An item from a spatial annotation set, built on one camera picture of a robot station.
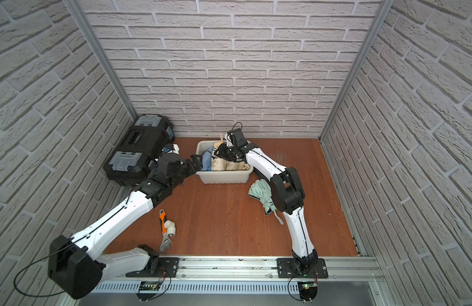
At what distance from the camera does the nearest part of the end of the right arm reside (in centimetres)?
74

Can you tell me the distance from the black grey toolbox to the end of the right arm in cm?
32

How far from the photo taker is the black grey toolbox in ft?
2.85
